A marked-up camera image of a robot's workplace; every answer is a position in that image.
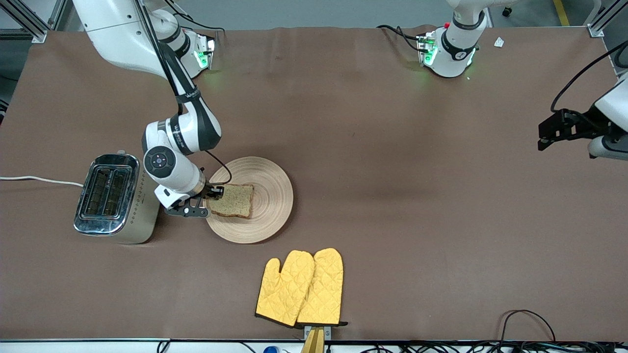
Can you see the aluminium frame post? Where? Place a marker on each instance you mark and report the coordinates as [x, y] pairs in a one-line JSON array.
[[596, 31], [38, 33]]

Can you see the round light wooden plate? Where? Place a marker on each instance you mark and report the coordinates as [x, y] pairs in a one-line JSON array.
[[265, 211]]

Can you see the grey metal bracket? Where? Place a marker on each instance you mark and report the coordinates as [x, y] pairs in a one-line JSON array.
[[327, 332]]

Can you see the black caster wheel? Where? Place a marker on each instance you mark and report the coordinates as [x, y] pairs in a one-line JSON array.
[[507, 11]]

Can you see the brown bread slice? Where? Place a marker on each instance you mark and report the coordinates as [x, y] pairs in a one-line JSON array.
[[235, 202]]

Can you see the white paper scrap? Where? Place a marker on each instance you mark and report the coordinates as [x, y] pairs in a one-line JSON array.
[[499, 42]]

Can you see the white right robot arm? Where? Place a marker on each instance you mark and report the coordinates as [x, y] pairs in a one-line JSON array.
[[122, 39]]

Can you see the brown table cover sheet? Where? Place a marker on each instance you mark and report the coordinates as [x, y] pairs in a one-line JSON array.
[[392, 147]]

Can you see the yellow quilted oven mitt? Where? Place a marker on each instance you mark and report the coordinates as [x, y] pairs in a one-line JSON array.
[[324, 289], [284, 294]]

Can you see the beige and chrome toaster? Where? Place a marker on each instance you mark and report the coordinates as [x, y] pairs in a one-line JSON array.
[[140, 225]]

